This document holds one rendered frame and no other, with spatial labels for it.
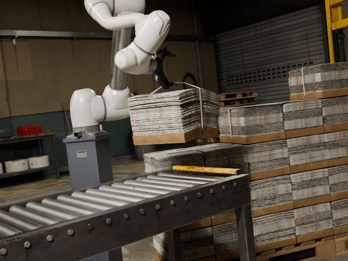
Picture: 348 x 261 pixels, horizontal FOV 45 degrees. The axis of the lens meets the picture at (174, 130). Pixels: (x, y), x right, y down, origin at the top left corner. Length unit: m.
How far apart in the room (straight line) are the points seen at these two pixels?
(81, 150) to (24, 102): 6.66
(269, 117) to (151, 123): 1.02
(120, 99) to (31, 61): 6.83
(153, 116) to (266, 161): 1.05
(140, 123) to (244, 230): 0.68
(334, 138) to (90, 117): 1.61
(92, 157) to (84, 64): 7.35
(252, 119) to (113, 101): 0.87
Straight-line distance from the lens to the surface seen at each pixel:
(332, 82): 3.03
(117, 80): 2.46
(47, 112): 9.23
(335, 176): 3.05
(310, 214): 2.98
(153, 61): 1.89
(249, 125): 2.68
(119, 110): 2.52
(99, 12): 2.16
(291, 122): 2.83
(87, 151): 2.44
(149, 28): 1.76
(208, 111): 2.08
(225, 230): 2.68
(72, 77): 9.53
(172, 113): 1.88
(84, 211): 1.48
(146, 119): 1.97
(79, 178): 2.49
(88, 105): 2.46
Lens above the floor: 1.11
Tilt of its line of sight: 3 degrees down
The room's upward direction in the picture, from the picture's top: 6 degrees counter-clockwise
